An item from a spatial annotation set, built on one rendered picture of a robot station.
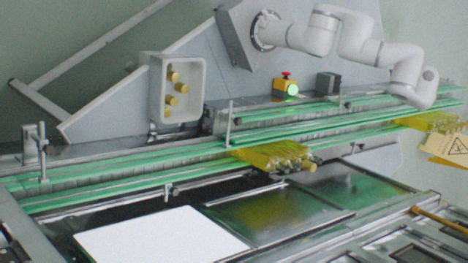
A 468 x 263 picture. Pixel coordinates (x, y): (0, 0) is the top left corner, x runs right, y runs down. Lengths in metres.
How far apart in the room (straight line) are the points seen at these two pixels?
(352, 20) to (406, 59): 0.21
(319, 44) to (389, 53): 0.22
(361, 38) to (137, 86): 0.75
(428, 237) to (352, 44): 0.70
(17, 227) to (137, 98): 0.97
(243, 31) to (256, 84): 0.32
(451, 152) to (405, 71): 3.37
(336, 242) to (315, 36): 0.65
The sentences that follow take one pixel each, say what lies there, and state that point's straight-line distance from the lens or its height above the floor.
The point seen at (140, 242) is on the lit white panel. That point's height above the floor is 1.12.
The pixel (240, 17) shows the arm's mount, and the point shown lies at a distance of 1.77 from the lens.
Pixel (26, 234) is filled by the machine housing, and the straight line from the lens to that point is 0.80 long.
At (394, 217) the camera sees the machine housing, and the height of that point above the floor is 1.39.
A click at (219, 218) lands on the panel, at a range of 1.59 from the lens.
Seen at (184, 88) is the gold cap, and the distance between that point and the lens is 1.73.
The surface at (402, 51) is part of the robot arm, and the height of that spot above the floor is 1.37.
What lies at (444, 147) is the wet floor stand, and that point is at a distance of 5.00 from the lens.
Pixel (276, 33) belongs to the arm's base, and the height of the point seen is 0.97.
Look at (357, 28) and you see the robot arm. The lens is 1.61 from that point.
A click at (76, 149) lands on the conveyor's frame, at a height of 0.81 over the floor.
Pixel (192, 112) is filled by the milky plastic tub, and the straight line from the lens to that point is 1.78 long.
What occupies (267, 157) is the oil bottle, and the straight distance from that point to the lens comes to 1.72.
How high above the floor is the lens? 2.19
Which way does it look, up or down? 46 degrees down
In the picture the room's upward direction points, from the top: 115 degrees clockwise
